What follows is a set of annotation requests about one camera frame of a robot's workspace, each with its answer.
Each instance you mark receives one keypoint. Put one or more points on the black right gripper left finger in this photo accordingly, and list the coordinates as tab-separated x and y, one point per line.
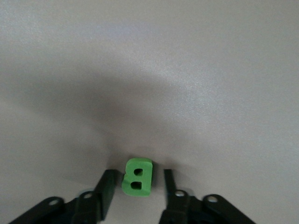
91	207

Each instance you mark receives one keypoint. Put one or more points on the green foam letter B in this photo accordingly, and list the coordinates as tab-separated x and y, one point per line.
146	179

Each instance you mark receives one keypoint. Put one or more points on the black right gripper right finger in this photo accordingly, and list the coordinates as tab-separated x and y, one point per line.
184	207

